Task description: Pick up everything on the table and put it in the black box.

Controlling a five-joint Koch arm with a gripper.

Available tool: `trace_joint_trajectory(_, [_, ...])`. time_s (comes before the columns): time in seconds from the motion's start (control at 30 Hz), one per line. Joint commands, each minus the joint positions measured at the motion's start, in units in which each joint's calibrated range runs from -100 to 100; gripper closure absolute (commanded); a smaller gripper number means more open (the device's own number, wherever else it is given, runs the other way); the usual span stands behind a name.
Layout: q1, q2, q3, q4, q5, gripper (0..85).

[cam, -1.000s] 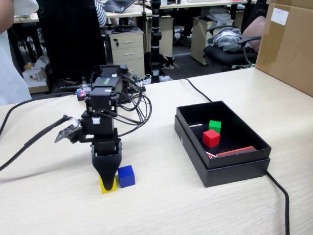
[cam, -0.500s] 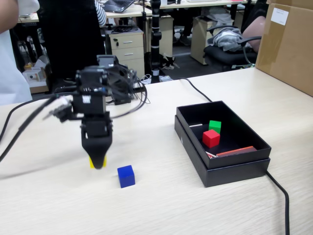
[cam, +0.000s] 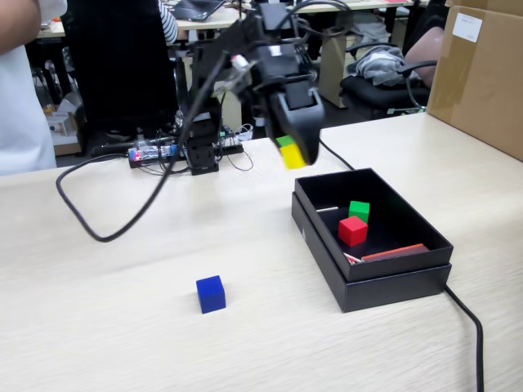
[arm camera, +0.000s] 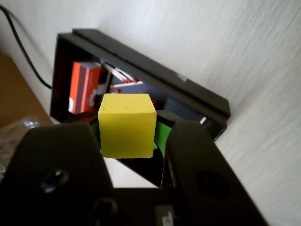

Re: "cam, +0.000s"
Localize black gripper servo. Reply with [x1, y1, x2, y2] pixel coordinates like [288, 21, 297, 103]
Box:
[267, 79, 324, 166]

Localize yellow wooden cube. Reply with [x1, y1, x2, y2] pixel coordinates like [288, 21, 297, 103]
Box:
[279, 143, 307, 171]

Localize green wooden cube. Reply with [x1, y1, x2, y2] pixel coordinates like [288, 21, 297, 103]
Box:
[347, 199, 371, 225]

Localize red wooden cube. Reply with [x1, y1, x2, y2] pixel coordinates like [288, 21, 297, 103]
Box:
[337, 215, 369, 248]

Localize blue wooden cube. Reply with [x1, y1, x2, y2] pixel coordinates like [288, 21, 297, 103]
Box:
[195, 274, 227, 315]

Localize standing person bare forearm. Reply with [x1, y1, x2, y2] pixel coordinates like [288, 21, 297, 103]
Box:
[0, 0, 44, 54]

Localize black box tray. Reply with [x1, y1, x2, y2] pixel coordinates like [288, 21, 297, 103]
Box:
[293, 166, 455, 283]

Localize black open box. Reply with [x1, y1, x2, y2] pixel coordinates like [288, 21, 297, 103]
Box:
[290, 190, 453, 314]

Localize large cardboard box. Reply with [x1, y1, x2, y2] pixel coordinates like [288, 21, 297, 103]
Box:
[426, 0, 523, 163]

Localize beige drawer cabinet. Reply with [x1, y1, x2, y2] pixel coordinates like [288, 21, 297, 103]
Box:
[220, 91, 243, 136]

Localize black office chair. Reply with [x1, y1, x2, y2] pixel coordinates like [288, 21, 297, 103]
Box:
[339, 42, 438, 119]

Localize grey clothing pile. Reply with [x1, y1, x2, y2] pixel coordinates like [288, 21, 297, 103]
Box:
[353, 44, 422, 87]

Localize beige office desk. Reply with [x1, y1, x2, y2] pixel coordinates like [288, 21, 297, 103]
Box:
[346, 0, 428, 14]

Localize dark laptop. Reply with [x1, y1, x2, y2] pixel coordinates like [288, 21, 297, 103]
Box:
[170, 0, 226, 22]

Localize seated person black shirt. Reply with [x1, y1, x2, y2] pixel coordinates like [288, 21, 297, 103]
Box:
[404, 0, 450, 58]

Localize black mesh chair backrest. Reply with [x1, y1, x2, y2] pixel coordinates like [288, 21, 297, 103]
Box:
[67, 0, 180, 139]

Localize small white cardboard boxes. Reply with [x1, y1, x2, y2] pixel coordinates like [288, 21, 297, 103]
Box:
[42, 91, 83, 157]

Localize white shirt person torso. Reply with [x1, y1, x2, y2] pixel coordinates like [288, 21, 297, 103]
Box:
[0, 0, 69, 176]

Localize beige pedestal cabinet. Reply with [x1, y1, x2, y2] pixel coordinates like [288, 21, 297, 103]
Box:
[318, 32, 353, 109]

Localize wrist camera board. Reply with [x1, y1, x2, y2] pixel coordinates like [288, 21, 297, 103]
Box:
[212, 52, 262, 99]

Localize electronics board with wires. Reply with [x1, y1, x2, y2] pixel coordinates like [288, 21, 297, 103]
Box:
[127, 120, 251, 175]

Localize thick black camera cable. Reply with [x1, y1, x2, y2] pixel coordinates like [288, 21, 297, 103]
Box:
[55, 51, 246, 244]

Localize black power cable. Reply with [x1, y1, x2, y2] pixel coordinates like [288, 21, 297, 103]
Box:
[317, 137, 485, 392]

